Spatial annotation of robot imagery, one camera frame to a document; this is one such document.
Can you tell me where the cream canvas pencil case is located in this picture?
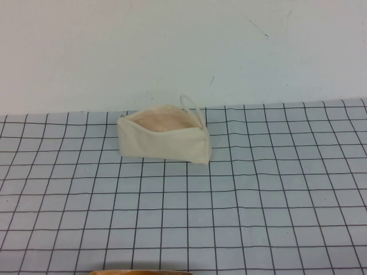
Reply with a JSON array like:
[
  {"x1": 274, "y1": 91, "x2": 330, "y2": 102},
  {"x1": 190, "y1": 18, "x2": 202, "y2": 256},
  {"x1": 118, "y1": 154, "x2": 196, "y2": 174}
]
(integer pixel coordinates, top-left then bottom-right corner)
[{"x1": 116, "y1": 93, "x2": 213, "y2": 166}]

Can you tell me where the grey checkered tablecloth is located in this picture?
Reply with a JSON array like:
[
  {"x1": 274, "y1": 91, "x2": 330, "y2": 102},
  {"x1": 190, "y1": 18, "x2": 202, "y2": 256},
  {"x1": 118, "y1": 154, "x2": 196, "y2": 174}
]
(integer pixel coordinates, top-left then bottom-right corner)
[{"x1": 0, "y1": 98, "x2": 367, "y2": 275}]

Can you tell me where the orange-brown curved object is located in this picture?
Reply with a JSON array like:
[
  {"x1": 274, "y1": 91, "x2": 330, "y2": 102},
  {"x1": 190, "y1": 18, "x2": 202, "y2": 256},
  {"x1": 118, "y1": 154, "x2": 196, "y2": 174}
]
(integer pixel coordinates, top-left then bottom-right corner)
[{"x1": 88, "y1": 269, "x2": 190, "y2": 275}]

